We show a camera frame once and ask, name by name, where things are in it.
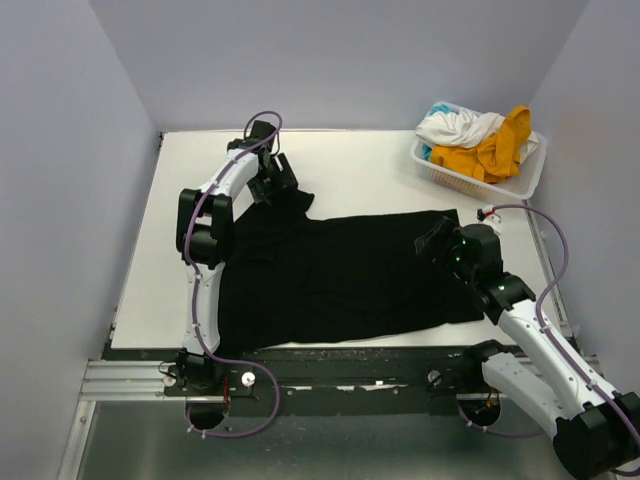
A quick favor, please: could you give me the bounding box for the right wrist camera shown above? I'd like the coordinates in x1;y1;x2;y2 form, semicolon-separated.
476;205;503;236

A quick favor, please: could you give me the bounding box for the white t-shirt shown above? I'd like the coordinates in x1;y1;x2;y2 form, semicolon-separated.
415;103;505;148

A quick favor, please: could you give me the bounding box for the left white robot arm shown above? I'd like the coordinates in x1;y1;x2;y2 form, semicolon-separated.
175;111;298;395

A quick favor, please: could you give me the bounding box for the aluminium extrusion rail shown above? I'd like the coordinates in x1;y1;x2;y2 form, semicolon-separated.
82;348;488;398

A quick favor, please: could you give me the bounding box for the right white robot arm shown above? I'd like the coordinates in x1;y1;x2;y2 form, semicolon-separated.
414;212;639;479

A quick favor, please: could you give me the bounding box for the black mounting base plate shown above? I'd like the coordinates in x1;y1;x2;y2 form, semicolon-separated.
164;347;497;417

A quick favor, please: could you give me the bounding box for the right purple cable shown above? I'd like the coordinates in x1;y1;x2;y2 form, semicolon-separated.
457;202;640;476

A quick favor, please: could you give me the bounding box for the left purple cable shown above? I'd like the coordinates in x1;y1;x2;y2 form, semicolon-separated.
180;109;284;441

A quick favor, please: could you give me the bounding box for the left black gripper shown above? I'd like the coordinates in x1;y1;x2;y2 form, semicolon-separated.
247;154;295;207

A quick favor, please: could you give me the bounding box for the white plastic laundry basket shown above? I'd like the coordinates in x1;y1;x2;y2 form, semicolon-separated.
410;102;547;202

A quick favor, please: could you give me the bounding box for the teal t-shirt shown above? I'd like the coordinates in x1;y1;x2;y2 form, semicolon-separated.
422;102;454;161

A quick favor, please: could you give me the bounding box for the purple cable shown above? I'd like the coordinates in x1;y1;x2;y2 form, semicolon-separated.
180;109;284;441
457;202;640;476

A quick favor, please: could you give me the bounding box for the black t-shirt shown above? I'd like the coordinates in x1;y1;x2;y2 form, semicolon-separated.
217;192;483;355

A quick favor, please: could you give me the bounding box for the yellow t-shirt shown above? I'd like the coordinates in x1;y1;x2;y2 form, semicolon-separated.
429;106;539;184

